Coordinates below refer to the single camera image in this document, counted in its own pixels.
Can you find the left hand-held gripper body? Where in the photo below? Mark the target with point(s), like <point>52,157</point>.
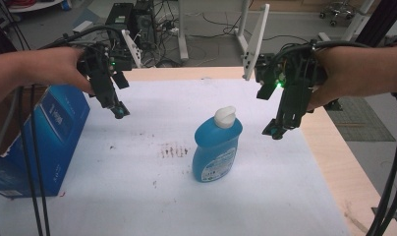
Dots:
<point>100,75</point>

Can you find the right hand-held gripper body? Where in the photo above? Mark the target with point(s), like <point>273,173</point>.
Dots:
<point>296,85</point>

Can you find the blue bottle with white cap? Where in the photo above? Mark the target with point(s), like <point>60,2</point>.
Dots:
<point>216,147</point>

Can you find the person's left hand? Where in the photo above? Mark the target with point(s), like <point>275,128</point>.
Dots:
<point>59,65</point>

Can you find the person's right hand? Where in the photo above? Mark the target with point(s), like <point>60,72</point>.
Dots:
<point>342,73</point>

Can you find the black computer tower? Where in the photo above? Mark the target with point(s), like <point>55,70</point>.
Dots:
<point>119,18</point>

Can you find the blue cardboard box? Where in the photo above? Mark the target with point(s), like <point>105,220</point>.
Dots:
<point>60,131</point>

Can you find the grey floor mat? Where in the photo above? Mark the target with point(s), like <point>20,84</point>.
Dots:
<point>360,121</point>

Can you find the office chair base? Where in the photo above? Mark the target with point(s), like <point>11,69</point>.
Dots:
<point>337,11</point>

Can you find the white slanted desk leg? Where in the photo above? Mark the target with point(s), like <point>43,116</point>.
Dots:
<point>353,23</point>

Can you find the white table mat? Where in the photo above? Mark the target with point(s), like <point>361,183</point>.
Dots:
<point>137,196</point>

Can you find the black aluminium post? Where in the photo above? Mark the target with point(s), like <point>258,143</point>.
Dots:
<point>383,19</point>

